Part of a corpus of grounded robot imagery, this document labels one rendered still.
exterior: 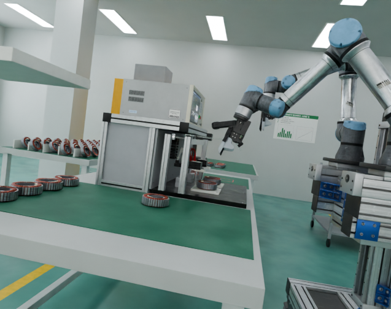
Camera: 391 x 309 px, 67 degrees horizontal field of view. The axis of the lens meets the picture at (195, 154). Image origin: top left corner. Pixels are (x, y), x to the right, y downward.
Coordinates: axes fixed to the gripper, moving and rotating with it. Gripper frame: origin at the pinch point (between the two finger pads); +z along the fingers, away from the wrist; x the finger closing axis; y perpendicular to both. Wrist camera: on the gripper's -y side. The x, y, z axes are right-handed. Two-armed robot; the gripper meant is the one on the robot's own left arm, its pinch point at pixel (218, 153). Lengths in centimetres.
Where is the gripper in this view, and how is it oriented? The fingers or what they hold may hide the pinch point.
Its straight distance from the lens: 139.2
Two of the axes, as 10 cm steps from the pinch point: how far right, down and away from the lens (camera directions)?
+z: -4.4, 9.0, 0.0
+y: 8.9, 4.4, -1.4
